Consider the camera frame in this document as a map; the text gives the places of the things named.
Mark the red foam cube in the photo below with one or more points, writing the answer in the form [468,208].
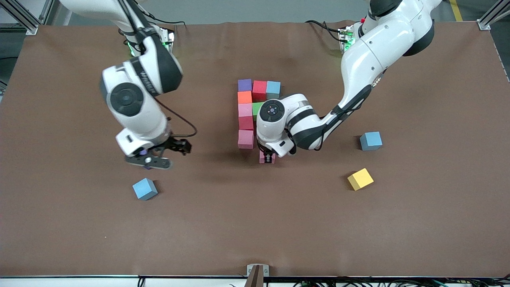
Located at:
[246,123]
[259,90]

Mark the yellow foam cube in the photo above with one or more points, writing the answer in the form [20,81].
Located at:
[360,178]

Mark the white table edge rail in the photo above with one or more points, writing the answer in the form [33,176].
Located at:
[79,282]

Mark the pink foam cube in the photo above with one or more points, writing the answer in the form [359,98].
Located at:
[246,139]
[261,158]
[245,110]

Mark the green foam cube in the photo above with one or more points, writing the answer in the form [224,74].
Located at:
[257,109]

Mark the orange foam cube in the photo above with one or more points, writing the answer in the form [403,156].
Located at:
[244,97]

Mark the table cover sheet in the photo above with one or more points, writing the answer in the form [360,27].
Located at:
[255,239]

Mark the aluminium frame post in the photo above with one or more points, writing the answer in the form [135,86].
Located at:
[31,29]
[484,24]

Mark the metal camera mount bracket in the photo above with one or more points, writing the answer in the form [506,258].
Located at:
[257,279]

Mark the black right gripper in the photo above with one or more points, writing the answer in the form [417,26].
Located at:
[177,144]

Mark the purple foam cube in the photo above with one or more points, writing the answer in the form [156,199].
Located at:
[142,152]
[245,85]

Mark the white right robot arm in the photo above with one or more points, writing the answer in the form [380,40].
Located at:
[139,103]

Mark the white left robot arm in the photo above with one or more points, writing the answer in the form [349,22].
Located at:
[358,67]

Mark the blue foam cube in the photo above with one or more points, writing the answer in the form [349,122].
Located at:
[144,188]
[371,140]
[273,89]

